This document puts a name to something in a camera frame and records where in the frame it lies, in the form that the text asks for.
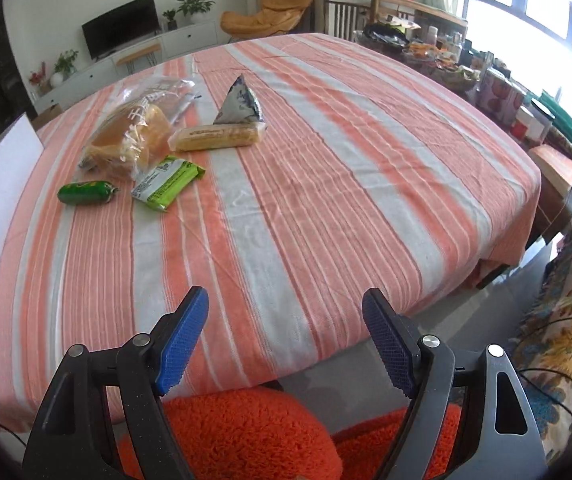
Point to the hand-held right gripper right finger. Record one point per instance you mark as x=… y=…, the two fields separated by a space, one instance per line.
x=388 y=347

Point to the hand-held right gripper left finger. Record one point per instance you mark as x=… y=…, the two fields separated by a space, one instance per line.
x=183 y=342

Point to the white cardboard box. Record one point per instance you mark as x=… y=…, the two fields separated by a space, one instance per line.
x=1 y=210

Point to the green sausage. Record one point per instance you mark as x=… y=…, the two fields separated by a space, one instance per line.
x=86 y=192

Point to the green and white snack packet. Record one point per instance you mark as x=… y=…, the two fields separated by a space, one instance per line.
x=166 y=182

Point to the bagged bread loaf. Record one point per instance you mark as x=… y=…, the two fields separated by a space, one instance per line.
x=126 y=135

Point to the orange fuzzy cushion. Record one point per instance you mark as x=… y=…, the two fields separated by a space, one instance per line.
x=236 y=440
x=366 y=445

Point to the brown cardboard box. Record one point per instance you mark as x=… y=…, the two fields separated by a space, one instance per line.
x=48 y=116

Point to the orange striped tablecloth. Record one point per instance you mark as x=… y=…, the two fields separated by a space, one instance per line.
x=316 y=185

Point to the floral printed cloth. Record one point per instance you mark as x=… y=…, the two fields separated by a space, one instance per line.
x=566 y=285

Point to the red flower bouquet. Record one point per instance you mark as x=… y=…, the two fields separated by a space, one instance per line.
x=38 y=77

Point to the yellow wrapped cake bar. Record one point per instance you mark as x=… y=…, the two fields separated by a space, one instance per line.
x=216 y=136

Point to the green plant in white vase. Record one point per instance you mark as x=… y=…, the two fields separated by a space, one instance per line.
x=65 y=65

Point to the dark triangular snack packet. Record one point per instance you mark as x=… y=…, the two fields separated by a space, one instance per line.
x=238 y=105

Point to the wooden chair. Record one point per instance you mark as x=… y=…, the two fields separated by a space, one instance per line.
x=558 y=170

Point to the white jar with dark lid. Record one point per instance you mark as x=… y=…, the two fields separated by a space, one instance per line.
x=533 y=122

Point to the wooden stool with metal legs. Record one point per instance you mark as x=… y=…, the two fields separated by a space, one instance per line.
x=138 y=53

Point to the red printed box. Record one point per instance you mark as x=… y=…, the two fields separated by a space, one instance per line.
x=501 y=92

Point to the green cloth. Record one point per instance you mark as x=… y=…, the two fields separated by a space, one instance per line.
x=571 y=127

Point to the black flat television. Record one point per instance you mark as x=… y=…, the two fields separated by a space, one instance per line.
x=121 y=25

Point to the cluttered side table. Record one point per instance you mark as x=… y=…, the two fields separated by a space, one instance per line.
x=426 y=55

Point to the white television cabinet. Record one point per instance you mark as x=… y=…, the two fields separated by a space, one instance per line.
x=191 y=37

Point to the small plant in black pot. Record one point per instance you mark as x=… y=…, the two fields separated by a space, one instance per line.
x=170 y=19

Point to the orange lounge chair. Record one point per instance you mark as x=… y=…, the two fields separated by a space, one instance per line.
x=266 y=15

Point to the leafy plant in white pot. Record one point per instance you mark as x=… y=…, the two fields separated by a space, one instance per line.
x=196 y=5

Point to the wooden slatted bed frame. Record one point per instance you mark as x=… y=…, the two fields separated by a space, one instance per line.
x=346 y=10

